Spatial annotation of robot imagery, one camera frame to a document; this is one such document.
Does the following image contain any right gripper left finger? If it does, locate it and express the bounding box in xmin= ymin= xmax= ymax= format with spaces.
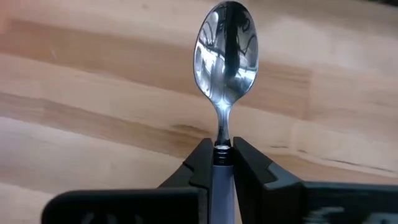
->
xmin=42 ymin=138 xmax=215 ymax=224

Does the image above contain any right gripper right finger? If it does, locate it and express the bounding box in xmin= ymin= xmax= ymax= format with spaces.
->
xmin=233 ymin=136 xmax=398 ymax=224

